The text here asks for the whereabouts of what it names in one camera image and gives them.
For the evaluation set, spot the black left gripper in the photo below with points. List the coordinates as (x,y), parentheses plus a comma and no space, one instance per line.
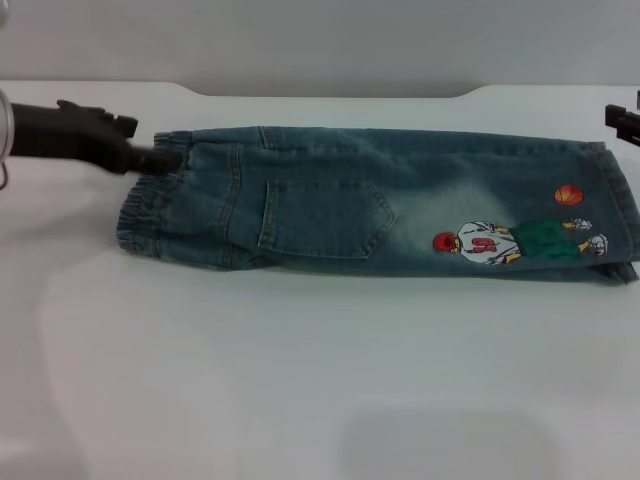
(65,132)

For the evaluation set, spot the blue denim shorts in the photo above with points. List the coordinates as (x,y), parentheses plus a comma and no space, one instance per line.
(325,200)

